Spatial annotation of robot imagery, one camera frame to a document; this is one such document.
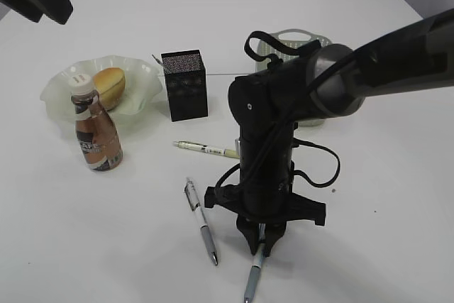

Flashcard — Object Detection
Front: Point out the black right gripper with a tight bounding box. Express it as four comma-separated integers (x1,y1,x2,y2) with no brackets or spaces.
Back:
204,61,326,257

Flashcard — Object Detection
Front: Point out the blue white retractable pen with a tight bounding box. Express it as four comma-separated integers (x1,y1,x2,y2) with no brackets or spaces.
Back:
243,224,265,303

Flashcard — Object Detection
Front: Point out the oblong golden bread roll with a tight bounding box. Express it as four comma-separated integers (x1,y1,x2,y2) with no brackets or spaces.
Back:
93,67,126,111

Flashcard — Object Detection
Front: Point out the clear plastic ruler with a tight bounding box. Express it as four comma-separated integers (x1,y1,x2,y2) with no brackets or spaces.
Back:
151,54,165,69

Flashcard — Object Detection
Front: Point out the brown coffee drink bottle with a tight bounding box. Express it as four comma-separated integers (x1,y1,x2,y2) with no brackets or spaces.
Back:
68,74,123,172

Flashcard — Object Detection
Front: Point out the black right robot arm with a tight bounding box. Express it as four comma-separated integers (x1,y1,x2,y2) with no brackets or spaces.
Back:
204,10,453,255

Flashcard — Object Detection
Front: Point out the beige retractable pen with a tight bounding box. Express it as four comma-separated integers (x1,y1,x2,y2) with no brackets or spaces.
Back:
172,141,240,159

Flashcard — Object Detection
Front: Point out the grey white retractable pen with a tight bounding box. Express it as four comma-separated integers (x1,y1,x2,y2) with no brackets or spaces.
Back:
184,177,218,266

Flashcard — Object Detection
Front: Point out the pale green wavy glass plate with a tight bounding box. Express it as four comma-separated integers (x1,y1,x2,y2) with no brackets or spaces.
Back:
40,55,162,126

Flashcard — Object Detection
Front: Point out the black mesh pen holder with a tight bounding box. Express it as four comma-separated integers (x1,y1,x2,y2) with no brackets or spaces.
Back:
161,50,208,122

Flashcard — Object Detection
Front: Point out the pale green plastic basket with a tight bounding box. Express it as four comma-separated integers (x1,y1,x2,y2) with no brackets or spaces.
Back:
256,28,333,128

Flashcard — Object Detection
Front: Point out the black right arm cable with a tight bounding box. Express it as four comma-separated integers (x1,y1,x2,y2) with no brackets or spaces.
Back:
246,31,322,66

